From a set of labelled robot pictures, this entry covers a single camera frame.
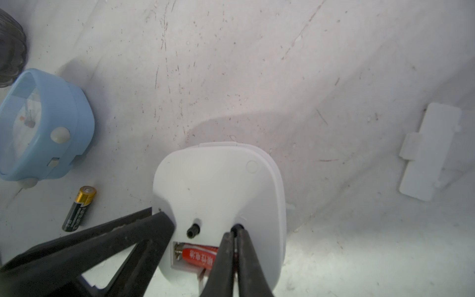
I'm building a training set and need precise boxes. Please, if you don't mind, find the white battery cover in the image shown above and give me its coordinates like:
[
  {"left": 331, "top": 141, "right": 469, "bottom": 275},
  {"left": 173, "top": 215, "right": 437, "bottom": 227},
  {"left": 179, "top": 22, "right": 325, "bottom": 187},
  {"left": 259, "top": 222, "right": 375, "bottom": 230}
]
[{"left": 399, "top": 103, "right": 462, "bottom": 201}]

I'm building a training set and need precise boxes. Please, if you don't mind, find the blue alarm clock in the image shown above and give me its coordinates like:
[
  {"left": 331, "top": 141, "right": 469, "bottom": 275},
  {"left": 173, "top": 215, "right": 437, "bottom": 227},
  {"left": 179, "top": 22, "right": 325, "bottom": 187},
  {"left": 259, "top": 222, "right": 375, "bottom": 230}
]
[{"left": 1, "top": 69, "right": 95, "bottom": 188}]

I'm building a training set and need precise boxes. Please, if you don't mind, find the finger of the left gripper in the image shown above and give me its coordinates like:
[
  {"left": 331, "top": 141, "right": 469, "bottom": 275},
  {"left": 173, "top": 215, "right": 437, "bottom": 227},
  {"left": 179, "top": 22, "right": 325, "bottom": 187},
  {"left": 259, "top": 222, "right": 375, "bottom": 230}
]
[{"left": 1, "top": 209, "right": 175, "bottom": 297}]

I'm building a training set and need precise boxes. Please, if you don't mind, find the dark glass vase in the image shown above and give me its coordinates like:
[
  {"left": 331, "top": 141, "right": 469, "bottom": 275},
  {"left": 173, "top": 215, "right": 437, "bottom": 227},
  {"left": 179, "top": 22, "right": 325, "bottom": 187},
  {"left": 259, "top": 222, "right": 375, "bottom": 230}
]
[{"left": 0, "top": 9, "right": 28, "bottom": 88}]

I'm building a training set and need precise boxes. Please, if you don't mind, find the black gold battery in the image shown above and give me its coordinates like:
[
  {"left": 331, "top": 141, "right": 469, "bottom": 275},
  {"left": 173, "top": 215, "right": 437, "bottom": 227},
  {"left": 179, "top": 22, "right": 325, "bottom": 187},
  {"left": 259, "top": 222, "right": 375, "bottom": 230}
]
[{"left": 62, "top": 186, "right": 97, "bottom": 232}]

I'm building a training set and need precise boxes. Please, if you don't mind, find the red battery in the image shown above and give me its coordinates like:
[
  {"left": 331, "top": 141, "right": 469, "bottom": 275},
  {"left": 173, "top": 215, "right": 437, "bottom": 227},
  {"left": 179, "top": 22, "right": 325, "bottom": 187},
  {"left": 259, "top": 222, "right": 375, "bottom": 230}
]
[{"left": 174, "top": 243, "right": 218, "bottom": 270}]

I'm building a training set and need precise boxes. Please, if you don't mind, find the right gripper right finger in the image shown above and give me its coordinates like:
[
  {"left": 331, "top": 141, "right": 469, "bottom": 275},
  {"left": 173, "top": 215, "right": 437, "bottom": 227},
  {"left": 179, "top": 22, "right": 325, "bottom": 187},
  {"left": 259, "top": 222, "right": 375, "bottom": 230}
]
[{"left": 235, "top": 225, "right": 273, "bottom": 297}]

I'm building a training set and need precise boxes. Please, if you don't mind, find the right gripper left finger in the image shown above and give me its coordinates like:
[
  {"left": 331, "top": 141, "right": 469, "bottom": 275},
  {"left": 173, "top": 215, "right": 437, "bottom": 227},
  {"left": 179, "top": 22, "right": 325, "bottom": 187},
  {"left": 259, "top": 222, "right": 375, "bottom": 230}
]
[{"left": 200, "top": 232, "right": 235, "bottom": 297}]

